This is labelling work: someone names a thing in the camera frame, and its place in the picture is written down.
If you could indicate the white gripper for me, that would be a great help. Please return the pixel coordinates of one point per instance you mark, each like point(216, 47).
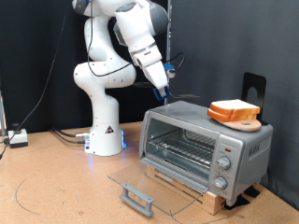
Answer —
point(152, 68)

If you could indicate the metal spatula with blue block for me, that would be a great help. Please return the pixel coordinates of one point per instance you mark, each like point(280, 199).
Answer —
point(157, 95)

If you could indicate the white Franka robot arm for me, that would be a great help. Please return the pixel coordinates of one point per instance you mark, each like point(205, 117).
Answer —
point(102, 124)

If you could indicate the silver oven knob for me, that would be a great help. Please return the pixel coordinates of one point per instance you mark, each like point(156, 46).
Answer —
point(224, 162)
point(220, 182)

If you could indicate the silver toaster oven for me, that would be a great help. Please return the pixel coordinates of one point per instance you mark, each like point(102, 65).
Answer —
point(249, 149)

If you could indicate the tall aluminium pole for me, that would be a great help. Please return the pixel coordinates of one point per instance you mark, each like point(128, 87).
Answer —
point(169, 40)

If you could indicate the grey backdrop curtain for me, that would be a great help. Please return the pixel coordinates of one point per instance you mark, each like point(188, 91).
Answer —
point(233, 40)

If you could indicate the round wooden board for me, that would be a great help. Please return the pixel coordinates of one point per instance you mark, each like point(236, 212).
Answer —
point(246, 126)

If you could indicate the black metal bookend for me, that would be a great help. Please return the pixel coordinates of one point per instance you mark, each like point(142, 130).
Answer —
point(253, 80)

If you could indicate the slatted wooden crate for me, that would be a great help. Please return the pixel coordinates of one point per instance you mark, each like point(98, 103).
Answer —
point(215, 203)

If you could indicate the black foam pad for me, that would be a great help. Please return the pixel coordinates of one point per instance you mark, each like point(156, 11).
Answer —
point(236, 202)
point(253, 192)

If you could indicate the black backdrop curtain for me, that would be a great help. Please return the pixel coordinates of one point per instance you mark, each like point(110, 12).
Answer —
point(28, 46)

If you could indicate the grey emergency stop box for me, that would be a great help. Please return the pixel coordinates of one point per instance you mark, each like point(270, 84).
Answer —
point(18, 138)

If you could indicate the short metal pole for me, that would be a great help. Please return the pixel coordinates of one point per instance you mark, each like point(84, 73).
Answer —
point(2, 115)

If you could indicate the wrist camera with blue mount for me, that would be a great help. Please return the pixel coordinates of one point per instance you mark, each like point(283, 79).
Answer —
point(170, 71)

